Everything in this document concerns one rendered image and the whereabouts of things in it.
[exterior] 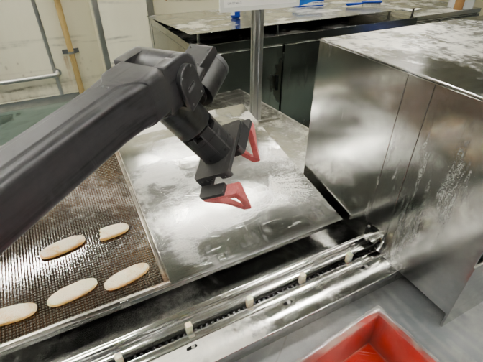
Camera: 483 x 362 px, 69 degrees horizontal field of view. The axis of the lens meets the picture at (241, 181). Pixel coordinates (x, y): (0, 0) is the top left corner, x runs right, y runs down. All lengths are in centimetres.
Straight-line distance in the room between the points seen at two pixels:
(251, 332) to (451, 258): 42
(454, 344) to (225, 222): 56
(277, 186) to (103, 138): 73
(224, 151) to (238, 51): 191
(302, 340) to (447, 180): 43
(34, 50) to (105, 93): 387
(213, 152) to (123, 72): 18
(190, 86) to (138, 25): 355
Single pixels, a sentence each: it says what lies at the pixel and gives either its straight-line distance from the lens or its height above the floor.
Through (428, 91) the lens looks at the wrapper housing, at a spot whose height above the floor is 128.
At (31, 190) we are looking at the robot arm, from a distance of 32.
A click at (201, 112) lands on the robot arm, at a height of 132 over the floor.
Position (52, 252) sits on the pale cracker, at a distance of 91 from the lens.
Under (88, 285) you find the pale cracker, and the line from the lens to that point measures 84.
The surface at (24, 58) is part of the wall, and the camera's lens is 426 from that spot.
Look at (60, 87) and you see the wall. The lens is 434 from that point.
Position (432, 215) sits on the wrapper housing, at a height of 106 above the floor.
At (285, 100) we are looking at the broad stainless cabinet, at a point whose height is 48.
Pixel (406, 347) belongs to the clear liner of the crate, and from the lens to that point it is 76.
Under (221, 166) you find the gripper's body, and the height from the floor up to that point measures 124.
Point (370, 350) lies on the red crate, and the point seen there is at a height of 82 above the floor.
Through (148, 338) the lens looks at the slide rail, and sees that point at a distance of 80.
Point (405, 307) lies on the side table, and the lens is 93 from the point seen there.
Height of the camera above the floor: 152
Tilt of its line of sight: 36 degrees down
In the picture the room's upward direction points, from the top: straight up
